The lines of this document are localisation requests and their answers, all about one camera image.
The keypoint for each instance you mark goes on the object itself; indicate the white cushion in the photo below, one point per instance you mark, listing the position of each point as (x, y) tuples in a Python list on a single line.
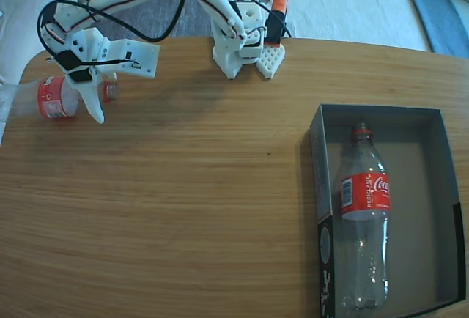
[(25, 3)]

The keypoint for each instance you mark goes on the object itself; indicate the blue cloth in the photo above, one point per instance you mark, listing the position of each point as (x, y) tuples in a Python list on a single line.
[(439, 14)]

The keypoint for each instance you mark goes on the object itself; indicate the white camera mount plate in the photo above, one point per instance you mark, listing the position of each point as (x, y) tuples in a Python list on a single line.
[(146, 52)]

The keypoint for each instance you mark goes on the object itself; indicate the white rug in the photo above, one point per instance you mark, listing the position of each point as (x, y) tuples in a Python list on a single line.
[(359, 10)]

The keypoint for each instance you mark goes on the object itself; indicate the clear bottle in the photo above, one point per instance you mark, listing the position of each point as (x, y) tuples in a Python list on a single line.
[(51, 98), (366, 195)]

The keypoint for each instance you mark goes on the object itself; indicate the grey cardboard box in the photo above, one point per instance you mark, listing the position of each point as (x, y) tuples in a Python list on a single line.
[(421, 222)]

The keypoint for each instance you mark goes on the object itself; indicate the grey carpet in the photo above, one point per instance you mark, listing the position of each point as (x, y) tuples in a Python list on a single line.
[(146, 25)]

